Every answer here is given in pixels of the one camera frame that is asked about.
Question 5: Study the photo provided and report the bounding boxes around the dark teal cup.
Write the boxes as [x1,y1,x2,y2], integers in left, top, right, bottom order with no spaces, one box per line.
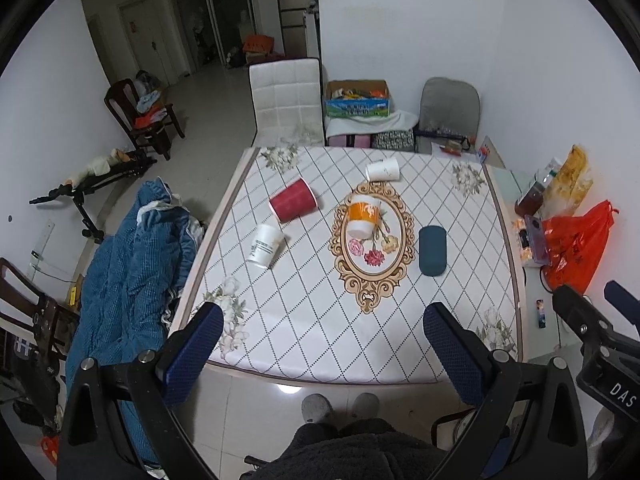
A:
[418,226,447,278]

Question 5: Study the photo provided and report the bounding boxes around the white printed paper cup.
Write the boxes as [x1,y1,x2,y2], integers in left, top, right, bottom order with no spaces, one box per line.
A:
[246,224,284,269]

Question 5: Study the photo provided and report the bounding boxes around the orange and white cup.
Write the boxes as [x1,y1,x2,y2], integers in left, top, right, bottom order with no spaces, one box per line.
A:
[346,194,381,240]

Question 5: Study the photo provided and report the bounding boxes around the red paper cup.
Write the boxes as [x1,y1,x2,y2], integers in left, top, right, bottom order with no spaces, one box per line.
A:
[269,179,318,223]

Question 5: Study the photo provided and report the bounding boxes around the plain white paper cup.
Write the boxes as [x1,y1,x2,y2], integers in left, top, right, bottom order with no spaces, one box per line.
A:
[366,157,400,182]

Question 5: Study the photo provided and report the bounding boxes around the red plastic bag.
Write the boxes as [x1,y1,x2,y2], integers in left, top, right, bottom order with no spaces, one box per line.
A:
[542,200,620,294]

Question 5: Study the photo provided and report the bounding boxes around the purple box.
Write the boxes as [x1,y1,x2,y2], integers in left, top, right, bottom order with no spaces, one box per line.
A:
[524,216,550,266]

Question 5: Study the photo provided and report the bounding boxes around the blue quilted blanket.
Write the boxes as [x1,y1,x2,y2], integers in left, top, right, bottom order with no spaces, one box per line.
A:
[64,176,207,466]

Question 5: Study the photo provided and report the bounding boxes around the grey right slipper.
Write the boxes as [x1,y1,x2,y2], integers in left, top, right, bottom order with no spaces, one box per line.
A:
[350,392,380,420]

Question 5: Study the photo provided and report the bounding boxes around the grey slipper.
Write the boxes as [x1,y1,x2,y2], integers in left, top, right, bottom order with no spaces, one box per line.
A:
[350,392,380,420]
[300,393,334,424]

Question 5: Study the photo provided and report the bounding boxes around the yellow snack bag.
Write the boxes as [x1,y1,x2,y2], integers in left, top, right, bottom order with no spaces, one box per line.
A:
[540,144,593,220]

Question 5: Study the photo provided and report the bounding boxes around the bottle with dark liquid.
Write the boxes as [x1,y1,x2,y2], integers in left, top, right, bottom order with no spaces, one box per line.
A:
[514,170,556,218]

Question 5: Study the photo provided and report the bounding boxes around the black trousers legs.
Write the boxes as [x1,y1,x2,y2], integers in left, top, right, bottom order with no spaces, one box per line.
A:
[242,418,446,479]

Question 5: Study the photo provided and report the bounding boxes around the grey left slipper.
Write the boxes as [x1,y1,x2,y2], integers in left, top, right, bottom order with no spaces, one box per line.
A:
[300,393,334,424]

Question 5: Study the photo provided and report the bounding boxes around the dark wooden chair near left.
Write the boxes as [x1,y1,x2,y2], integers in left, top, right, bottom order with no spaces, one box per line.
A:
[1,258,79,382]

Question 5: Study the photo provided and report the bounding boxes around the dark wooden chair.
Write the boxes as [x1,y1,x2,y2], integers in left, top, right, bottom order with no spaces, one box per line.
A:
[1,258,79,382]
[104,78,186,160]

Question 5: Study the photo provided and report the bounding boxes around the white patterned tablecloth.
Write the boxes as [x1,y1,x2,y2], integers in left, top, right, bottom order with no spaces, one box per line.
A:
[172,148,523,385]

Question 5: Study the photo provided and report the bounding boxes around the black tripod stand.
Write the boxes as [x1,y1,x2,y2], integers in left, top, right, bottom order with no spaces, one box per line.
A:
[29,148,156,244]

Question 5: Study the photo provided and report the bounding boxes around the grey office chair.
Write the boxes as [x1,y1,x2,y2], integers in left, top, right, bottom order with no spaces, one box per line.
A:
[414,77,480,154]

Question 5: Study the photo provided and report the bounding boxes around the white padded chair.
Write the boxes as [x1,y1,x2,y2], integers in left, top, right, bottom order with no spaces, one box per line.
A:
[248,58,326,148]

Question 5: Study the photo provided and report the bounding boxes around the cardboard box with items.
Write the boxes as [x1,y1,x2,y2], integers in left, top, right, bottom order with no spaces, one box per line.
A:
[324,79,390,118]

